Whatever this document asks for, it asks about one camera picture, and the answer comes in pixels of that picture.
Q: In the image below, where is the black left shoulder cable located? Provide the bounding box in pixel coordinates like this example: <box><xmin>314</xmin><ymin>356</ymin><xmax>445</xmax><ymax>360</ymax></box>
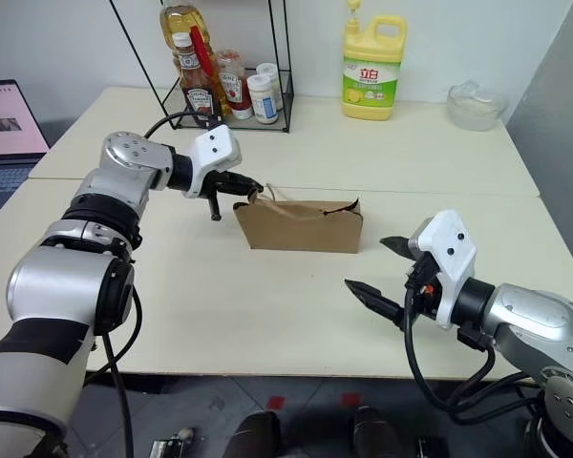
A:
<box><xmin>88</xmin><ymin>284</ymin><xmax>143</xmax><ymax>458</ymax></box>

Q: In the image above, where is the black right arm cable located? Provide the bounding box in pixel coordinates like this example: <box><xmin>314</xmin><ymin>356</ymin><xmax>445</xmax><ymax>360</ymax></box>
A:
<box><xmin>403</xmin><ymin>281</ymin><xmax>546</xmax><ymax>427</ymax></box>

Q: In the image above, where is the red squeeze ketchup bottle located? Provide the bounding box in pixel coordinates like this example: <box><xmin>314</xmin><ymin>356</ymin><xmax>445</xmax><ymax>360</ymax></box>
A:
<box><xmin>216</xmin><ymin>49</ymin><xmax>255</xmax><ymax>121</ymax></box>

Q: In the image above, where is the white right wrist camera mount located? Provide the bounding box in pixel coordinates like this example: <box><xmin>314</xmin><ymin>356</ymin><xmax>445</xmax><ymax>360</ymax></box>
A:
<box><xmin>407</xmin><ymin>209</ymin><xmax>478</xmax><ymax>331</ymax></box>

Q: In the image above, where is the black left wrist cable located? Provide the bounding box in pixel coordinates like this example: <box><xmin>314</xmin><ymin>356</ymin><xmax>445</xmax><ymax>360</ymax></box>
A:
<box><xmin>141</xmin><ymin>111</ymin><xmax>222</xmax><ymax>140</ymax></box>

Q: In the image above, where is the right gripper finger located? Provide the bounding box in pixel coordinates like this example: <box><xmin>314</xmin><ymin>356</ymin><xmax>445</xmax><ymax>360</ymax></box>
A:
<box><xmin>344</xmin><ymin>279</ymin><xmax>407</xmax><ymax>334</ymax></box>
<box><xmin>379</xmin><ymin>234</ymin><xmax>420</xmax><ymax>262</ymax></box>

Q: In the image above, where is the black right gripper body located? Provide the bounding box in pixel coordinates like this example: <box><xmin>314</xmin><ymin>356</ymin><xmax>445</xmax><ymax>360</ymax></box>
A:
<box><xmin>402</xmin><ymin>250</ymin><xmax>443</xmax><ymax>333</ymax></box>

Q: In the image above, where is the tall glass ketchup bottle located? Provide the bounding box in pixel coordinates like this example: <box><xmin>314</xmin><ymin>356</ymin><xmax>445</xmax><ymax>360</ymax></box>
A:
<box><xmin>172</xmin><ymin>32</ymin><xmax>223</xmax><ymax>128</ymax></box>

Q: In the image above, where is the dark rounded shape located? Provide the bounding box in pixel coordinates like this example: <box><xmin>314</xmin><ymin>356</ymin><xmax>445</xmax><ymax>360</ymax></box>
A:
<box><xmin>227</xmin><ymin>409</ymin><xmax>282</xmax><ymax>458</ymax></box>
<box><xmin>351</xmin><ymin>405</ymin><xmax>403</xmax><ymax>458</ymax></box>

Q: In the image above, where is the cooking oil bottle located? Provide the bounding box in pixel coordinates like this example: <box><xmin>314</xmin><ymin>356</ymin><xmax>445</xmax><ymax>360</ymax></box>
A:
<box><xmin>159</xmin><ymin>0</ymin><xmax>222</xmax><ymax>116</ymax></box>

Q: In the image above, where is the metal bracket on floor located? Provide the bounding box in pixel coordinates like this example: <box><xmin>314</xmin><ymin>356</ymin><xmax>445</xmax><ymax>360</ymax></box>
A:
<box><xmin>149</xmin><ymin>427</ymin><xmax>198</xmax><ymax>458</ymax></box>

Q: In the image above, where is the white lidded jar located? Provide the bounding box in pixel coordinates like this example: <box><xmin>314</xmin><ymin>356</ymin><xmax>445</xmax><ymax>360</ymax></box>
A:
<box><xmin>255</xmin><ymin>61</ymin><xmax>285</xmax><ymax>112</ymax></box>

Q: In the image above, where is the white labelled jar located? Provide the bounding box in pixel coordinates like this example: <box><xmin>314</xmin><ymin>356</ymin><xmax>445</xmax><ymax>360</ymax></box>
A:
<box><xmin>245</xmin><ymin>73</ymin><xmax>281</xmax><ymax>127</ymax></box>

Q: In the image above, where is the brown paper bag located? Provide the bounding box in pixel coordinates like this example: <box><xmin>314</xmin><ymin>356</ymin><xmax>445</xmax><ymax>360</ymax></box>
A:
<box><xmin>232</xmin><ymin>182</ymin><xmax>365</xmax><ymax>255</ymax></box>

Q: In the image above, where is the yellow detergent bottle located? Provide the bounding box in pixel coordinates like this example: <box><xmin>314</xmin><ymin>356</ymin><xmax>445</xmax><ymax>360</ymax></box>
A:
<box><xmin>341</xmin><ymin>0</ymin><xmax>408</xmax><ymax>121</ymax></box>

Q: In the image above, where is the black wire rack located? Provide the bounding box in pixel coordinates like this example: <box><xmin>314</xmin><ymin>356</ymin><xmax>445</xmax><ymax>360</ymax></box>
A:
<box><xmin>108</xmin><ymin>0</ymin><xmax>295</xmax><ymax>135</ymax></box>

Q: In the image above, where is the open laptop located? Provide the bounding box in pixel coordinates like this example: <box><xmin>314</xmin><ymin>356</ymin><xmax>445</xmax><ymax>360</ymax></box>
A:
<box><xmin>0</xmin><ymin>78</ymin><xmax>52</xmax><ymax>231</ymax></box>

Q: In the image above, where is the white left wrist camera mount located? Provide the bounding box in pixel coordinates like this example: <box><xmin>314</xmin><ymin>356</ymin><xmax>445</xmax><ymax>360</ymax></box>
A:
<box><xmin>183</xmin><ymin>124</ymin><xmax>244</xmax><ymax>199</ymax></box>

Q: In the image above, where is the red plastic utensil handle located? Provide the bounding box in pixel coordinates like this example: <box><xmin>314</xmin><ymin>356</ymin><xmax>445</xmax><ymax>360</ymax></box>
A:
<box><xmin>189</xmin><ymin>24</ymin><xmax>218</xmax><ymax>80</ymax></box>

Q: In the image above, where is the clear bowl with rice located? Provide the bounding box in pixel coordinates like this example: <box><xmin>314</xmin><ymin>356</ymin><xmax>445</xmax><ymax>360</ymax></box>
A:
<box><xmin>447</xmin><ymin>80</ymin><xmax>510</xmax><ymax>133</ymax></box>

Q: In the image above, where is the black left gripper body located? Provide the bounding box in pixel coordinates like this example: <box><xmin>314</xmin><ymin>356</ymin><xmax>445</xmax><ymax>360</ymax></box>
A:
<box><xmin>201</xmin><ymin>169</ymin><xmax>240</xmax><ymax>223</ymax></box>

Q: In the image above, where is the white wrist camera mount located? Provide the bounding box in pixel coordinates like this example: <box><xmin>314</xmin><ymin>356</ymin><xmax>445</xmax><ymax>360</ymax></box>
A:
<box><xmin>407</xmin><ymin>209</ymin><xmax>478</xmax><ymax>331</ymax></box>
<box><xmin>183</xmin><ymin>124</ymin><xmax>244</xmax><ymax>199</ymax></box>

